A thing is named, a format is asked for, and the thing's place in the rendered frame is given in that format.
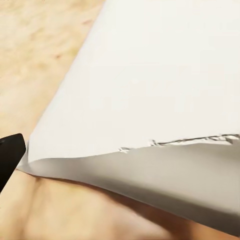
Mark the paper coffee filter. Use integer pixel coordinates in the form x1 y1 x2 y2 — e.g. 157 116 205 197
14 0 240 238

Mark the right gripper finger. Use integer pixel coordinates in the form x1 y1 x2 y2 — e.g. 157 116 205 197
0 133 26 193

